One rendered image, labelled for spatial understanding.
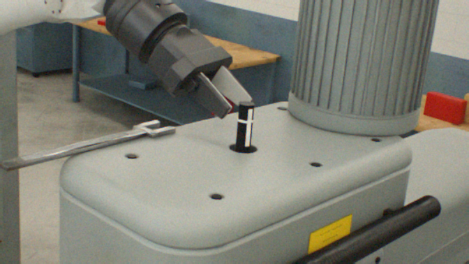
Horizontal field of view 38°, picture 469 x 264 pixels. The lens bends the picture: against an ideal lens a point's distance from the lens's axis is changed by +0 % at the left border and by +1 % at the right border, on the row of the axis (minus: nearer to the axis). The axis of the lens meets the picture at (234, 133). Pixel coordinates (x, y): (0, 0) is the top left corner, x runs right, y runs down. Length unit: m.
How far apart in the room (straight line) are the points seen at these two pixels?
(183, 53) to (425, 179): 0.55
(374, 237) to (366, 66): 0.24
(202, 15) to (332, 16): 5.99
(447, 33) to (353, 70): 4.45
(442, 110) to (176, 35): 4.02
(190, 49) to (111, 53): 7.27
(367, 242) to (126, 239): 0.32
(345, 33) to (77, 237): 0.45
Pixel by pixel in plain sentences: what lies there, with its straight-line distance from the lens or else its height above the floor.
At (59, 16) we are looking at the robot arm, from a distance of 1.01.
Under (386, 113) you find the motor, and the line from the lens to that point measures 0.99.
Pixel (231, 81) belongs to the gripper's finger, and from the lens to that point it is 0.91.
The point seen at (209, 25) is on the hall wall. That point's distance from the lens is 6.87.
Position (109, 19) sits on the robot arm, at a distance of 0.92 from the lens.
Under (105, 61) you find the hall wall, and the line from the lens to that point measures 8.25.
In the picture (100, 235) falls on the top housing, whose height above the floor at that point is 1.83.
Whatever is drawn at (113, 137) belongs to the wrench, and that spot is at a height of 1.90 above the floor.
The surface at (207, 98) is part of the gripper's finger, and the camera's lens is 0.86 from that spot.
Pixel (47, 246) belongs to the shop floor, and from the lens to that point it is 4.58.
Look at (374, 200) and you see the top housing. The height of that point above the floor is 1.83.
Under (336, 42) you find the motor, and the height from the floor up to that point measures 2.02.
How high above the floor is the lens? 2.20
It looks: 19 degrees down
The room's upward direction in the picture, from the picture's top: 5 degrees clockwise
